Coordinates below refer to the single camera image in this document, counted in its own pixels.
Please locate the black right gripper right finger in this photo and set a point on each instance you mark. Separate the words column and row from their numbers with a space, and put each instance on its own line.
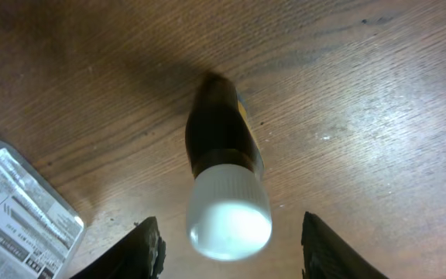
column 328, row 256

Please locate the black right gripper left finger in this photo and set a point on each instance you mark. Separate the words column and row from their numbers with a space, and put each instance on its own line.
column 138, row 255

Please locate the dark bottle white cap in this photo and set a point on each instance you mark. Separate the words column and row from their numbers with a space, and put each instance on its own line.
column 228, row 214

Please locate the clear plastic container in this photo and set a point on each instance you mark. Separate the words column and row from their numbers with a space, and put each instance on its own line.
column 39, row 231

